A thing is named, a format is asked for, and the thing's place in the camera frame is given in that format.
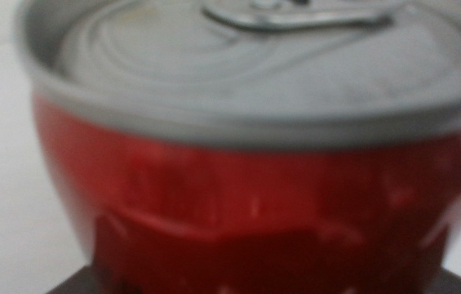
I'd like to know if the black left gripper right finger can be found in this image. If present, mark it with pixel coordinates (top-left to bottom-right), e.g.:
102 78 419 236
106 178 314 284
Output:
428 268 461 294

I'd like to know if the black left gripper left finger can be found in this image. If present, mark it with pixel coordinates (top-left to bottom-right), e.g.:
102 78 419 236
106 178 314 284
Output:
46 265 105 294

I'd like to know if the red soda can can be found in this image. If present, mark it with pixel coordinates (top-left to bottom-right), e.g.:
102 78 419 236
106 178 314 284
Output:
13 0 461 294

